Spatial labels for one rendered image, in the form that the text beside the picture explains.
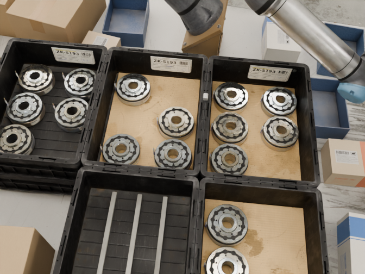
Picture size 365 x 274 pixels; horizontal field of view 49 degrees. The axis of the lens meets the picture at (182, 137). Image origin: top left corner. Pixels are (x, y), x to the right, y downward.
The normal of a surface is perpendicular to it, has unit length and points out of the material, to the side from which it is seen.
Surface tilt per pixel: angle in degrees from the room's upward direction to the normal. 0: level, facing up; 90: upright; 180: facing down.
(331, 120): 0
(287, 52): 90
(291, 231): 0
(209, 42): 90
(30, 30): 90
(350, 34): 90
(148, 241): 0
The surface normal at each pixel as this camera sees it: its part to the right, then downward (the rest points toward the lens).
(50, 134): 0.04, -0.51
